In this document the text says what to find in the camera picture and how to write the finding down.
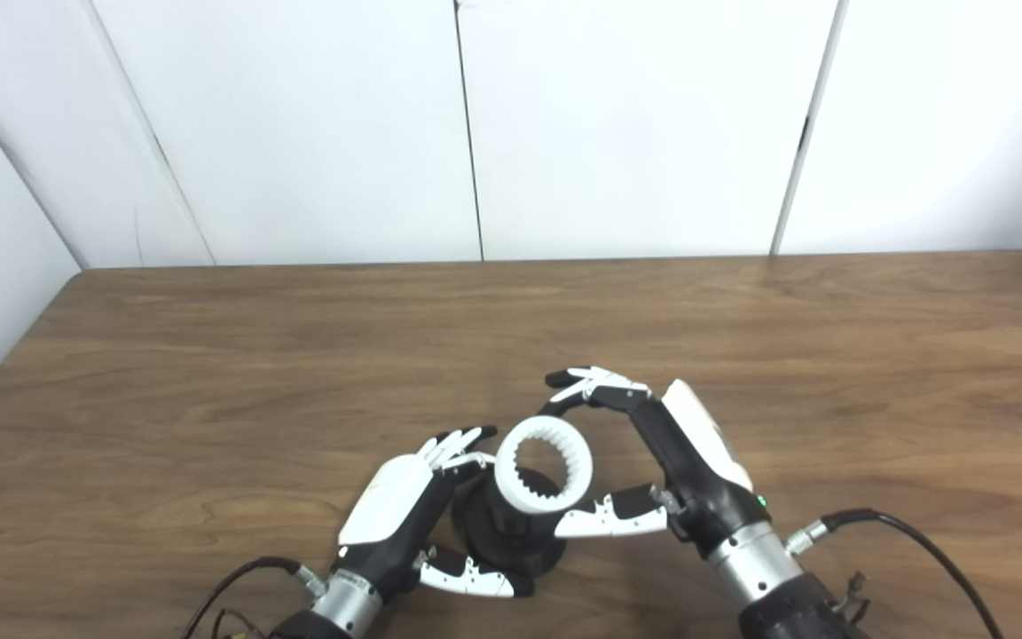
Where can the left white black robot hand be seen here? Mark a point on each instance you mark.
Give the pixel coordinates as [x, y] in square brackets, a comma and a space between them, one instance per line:
[387, 506]

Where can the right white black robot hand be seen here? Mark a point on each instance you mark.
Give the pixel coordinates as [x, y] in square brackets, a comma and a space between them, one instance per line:
[697, 470]

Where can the round black stepped part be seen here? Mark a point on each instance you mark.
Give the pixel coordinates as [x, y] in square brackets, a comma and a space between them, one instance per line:
[502, 537]

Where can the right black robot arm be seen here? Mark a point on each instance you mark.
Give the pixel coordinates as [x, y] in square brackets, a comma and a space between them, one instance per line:
[768, 586]

